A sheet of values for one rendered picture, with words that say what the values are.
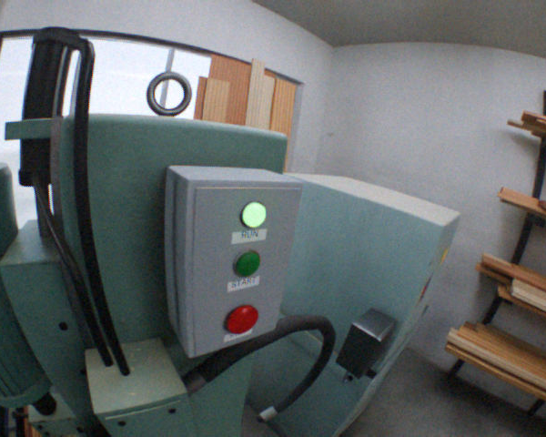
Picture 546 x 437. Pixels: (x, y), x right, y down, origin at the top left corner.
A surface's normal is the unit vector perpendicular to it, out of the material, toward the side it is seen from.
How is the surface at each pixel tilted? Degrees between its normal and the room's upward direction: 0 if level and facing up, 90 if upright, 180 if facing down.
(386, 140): 90
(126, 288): 90
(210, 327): 90
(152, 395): 0
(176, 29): 90
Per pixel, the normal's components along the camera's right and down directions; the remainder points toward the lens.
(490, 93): -0.75, 0.08
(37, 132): 0.59, 0.32
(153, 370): 0.15, -0.95
